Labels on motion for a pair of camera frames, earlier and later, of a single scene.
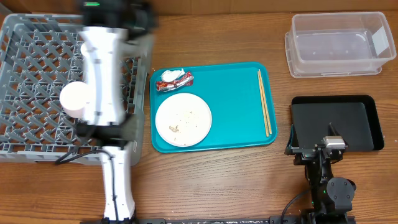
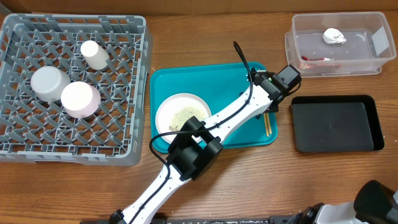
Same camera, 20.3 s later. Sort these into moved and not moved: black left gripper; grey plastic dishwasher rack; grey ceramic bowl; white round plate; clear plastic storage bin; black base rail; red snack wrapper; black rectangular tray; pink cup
Moved: red snack wrapper; grey ceramic bowl; black left gripper
Not moved: pink cup; black rectangular tray; clear plastic storage bin; white round plate; grey plastic dishwasher rack; black base rail
